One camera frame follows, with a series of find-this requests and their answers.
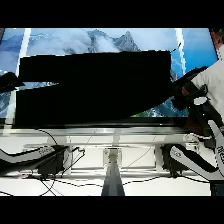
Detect black pants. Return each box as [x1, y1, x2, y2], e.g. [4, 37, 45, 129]
[14, 49, 175, 128]

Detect white garment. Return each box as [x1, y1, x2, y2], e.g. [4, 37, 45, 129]
[191, 44, 224, 118]

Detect black cable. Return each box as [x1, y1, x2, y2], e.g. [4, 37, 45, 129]
[32, 128, 87, 197]
[53, 175, 165, 188]

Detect silver frame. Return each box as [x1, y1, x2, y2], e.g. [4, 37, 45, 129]
[0, 125, 224, 197]

